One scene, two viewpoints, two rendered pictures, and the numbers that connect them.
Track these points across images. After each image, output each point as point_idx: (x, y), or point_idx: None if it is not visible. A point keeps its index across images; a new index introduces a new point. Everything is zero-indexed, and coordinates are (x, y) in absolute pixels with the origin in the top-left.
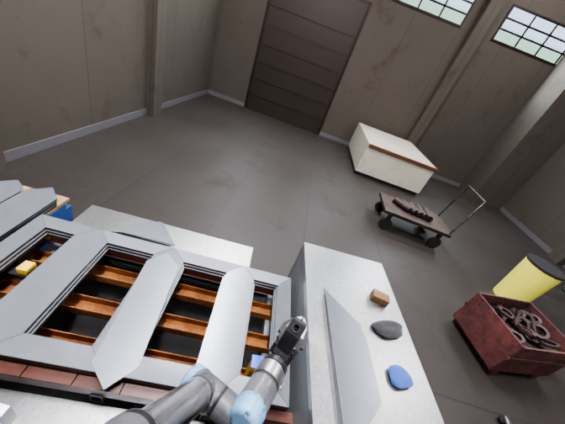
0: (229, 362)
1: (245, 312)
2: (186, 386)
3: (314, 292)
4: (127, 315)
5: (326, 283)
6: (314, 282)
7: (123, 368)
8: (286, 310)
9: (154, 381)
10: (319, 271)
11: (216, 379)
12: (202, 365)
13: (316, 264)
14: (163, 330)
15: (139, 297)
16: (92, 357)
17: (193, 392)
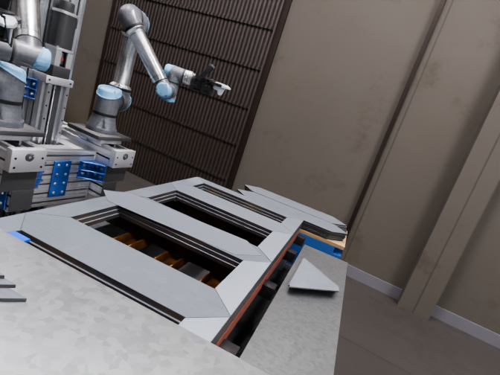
0: (47, 231)
1: (112, 273)
2: (35, 15)
3: (39, 273)
4: (170, 213)
5: (33, 323)
6: (73, 295)
7: (113, 197)
8: None
9: (85, 200)
10: (108, 337)
11: (26, 45)
12: (46, 53)
13: (146, 350)
14: None
15: (190, 222)
16: (136, 194)
17: (28, 11)
